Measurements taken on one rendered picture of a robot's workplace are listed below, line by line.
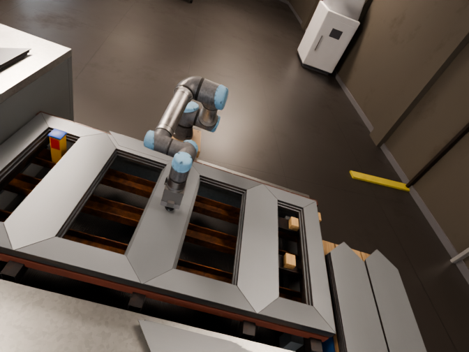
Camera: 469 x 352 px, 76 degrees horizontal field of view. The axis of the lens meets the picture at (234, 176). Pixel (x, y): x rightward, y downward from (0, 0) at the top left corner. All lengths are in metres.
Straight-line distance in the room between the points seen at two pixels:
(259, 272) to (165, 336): 0.45
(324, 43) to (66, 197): 5.84
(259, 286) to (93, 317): 0.62
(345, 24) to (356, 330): 5.79
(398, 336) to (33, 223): 1.54
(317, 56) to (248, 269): 5.72
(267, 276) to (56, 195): 0.94
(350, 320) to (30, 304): 1.21
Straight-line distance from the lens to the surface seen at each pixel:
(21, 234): 1.32
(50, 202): 1.40
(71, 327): 1.25
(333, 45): 6.66
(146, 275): 1.21
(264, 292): 1.30
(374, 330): 1.53
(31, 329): 1.27
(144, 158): 1.62
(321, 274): 1.50
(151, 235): 1.29
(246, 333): 1.30
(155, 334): 1.20
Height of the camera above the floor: 1.92
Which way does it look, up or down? 40 degrees down
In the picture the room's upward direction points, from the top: 24 degrees clockwise
